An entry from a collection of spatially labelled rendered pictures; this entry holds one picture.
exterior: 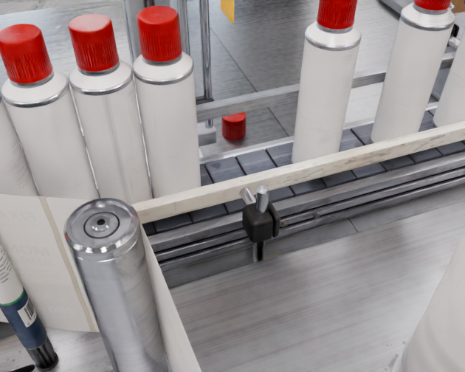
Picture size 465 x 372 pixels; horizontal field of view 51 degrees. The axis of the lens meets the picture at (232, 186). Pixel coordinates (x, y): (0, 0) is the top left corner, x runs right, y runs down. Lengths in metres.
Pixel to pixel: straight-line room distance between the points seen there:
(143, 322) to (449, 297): 0.18
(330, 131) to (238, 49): 0.41
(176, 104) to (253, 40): 0.51
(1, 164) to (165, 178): 0.14
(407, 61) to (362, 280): 0.23
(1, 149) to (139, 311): 0.20
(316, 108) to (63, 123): 0.24
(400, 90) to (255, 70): 0.33
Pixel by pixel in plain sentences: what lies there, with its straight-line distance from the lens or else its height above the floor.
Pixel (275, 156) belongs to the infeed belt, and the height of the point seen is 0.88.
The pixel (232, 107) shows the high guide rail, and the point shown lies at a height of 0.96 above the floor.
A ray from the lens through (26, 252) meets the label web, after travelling 0.33.
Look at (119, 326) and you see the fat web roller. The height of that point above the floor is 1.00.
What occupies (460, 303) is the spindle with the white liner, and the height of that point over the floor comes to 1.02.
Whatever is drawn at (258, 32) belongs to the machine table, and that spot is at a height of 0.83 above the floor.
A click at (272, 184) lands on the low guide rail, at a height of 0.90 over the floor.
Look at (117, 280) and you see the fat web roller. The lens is 0.27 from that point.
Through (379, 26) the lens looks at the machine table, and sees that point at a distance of 1.01.
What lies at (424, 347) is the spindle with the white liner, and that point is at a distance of 0.35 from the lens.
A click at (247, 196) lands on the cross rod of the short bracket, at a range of 0.48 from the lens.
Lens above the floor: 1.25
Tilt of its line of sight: 44 degrees down
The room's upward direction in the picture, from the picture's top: straight up
